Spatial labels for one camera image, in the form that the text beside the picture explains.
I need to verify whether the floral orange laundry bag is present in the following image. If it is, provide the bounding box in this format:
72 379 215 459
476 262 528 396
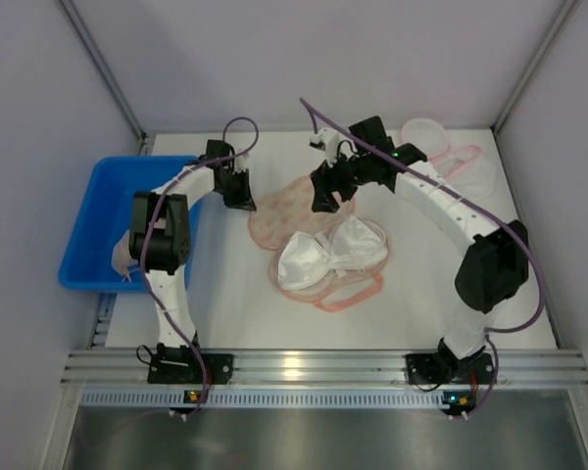
248 176 390 312

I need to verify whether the white satin bra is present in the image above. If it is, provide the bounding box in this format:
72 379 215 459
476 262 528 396
276 215 389 291

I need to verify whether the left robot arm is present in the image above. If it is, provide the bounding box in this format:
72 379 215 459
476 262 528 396
128 139 256 352

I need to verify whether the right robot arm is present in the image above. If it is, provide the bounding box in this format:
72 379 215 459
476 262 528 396
310 117 528 359

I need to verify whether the pink trimmed mesh laundry bag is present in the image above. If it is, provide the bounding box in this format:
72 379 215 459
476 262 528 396
400 117 497 201

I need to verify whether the pink bra in bin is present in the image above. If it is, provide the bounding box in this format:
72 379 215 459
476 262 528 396
111 230 139 283

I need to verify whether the blue plastic bin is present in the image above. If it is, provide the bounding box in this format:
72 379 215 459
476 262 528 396
58 156 197 294

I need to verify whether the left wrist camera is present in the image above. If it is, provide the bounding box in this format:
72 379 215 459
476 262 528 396
231 151 250 173

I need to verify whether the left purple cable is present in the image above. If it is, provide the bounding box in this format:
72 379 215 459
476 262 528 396
144 116 261 417

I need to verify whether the purple cable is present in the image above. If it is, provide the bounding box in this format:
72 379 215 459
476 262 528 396
299 97 545 420
144 116 261 417

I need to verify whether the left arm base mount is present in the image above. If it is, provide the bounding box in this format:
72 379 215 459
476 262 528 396
136 344 234 386

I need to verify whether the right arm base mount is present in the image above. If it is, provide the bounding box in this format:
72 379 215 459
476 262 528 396
406 352 495 392

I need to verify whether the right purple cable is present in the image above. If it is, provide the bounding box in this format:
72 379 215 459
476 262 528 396
299 97 545 420

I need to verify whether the aluminium mounting rail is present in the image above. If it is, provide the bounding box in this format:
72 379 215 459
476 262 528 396
61 293 588 410

